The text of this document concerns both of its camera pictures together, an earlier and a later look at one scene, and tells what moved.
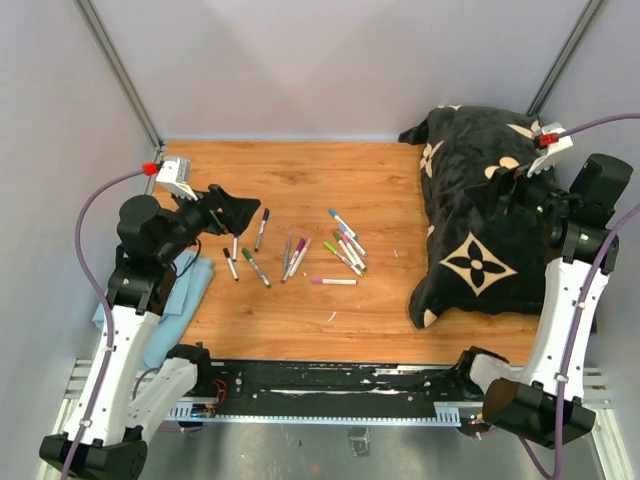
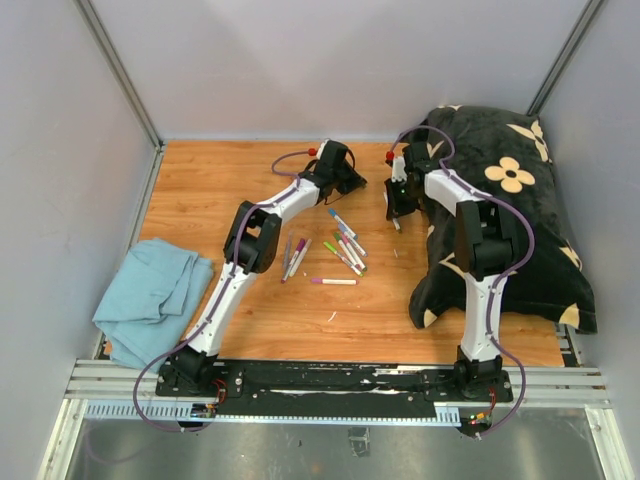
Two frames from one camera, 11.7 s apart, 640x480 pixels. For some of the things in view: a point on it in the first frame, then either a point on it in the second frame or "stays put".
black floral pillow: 475,260 stays put
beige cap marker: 300,258 stays put
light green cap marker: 344,260 stays put
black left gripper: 237,211 -> 355,181
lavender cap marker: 352,239 stays put
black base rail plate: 339,387 stays put
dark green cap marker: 258,270 -> 397,225
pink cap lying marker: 334,281 stays put
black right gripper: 486,195 -> 396,209
